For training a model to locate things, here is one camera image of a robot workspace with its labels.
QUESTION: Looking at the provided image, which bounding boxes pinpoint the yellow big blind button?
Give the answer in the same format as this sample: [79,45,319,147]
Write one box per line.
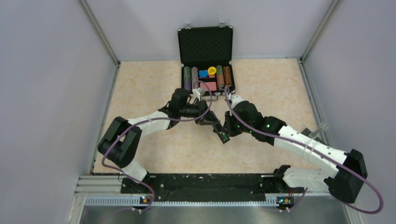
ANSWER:
[207,66,217,76]

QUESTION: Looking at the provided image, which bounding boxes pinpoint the green red chip stack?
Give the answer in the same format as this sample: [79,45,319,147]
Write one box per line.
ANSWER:
[216,65,225,88]

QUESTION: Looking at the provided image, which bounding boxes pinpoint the purple green chip stack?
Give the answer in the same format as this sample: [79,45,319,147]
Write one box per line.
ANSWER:
[184,66,191,91]

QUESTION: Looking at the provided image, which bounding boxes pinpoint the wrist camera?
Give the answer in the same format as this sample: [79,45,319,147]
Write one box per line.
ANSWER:
[227,94,244,108]
[192,87,206,101]

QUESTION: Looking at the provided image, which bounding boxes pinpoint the blue dealer button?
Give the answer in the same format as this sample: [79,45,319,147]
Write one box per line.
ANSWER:
[198,70,208,78]

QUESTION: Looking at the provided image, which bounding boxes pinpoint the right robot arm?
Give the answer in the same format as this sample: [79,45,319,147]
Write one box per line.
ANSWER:
[225,94,368,203]

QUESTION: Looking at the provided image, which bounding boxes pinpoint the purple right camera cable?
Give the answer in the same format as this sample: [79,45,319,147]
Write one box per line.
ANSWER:
[224,85,384,215]

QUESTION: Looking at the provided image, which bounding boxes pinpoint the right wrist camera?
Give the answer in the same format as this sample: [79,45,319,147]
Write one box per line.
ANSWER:
[227,94,244,108]

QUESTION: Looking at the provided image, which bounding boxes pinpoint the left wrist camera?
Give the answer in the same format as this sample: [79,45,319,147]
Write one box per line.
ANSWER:
[192,87,206,101]

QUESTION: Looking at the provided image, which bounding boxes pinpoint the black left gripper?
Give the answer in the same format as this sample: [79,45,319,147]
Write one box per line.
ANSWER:
[179,99,221,126]

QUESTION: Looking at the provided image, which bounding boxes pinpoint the green battery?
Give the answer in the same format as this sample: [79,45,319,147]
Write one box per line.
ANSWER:
[219,132,229,144]

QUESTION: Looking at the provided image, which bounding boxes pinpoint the orange black chip stack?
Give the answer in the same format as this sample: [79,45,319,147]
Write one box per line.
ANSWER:
[223,66,232,86]

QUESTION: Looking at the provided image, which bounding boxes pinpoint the black poker chip case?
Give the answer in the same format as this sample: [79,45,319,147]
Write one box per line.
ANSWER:
[177,26,236,94]

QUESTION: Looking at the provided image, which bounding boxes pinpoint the black remote control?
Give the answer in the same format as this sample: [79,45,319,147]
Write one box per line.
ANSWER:
[212,123,230,144]

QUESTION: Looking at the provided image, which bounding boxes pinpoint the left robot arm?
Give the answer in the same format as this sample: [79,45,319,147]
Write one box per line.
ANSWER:
[98,88,222,193]

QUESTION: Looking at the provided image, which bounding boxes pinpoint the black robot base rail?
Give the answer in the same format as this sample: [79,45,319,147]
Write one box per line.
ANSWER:
[76,173,307,208]

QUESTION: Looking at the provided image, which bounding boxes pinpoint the red playing card deck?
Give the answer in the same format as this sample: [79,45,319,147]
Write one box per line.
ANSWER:
[199,82,217,91]

